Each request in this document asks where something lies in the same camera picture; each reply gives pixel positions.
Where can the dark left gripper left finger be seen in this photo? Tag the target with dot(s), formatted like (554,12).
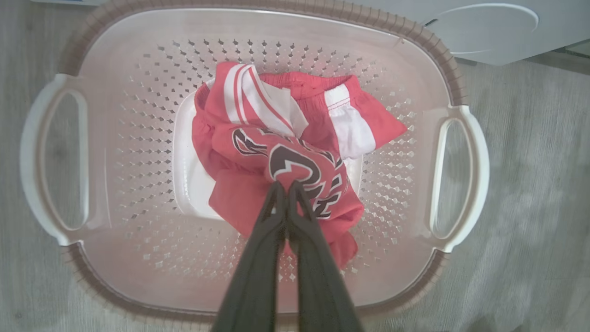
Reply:
(253,276)

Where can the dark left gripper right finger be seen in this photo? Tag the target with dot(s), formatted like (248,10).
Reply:
(318,276)

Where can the red jersey black lettering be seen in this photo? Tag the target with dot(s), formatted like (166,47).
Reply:
(244,147)

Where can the cream perforated laundry basket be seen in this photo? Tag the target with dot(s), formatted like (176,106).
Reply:
(138,138)

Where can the white washing machine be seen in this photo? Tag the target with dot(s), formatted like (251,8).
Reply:
(553,27)

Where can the red shorts white stripe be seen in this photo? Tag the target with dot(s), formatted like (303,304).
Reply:
(355,115)

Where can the round white washer filter cover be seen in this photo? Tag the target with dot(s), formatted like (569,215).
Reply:
(484,27)

